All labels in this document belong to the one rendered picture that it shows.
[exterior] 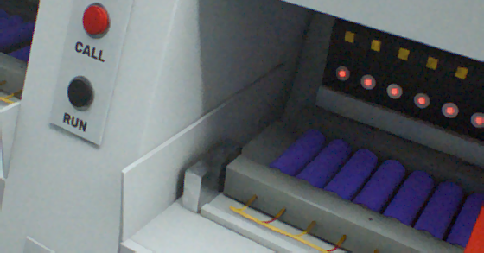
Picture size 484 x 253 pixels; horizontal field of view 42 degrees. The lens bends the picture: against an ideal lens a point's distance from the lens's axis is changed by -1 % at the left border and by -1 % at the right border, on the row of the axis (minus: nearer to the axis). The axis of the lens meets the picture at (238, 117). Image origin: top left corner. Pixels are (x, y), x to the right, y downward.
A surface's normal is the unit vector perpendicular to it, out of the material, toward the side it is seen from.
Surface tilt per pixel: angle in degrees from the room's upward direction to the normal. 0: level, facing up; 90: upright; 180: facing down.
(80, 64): 90
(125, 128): 90
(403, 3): 107
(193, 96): 90
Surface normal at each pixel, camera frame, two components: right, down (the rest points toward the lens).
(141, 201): 0.85, 0.34
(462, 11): -0.51, 0.37
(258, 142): 0.11, -0.86
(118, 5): -0.46, 0.10
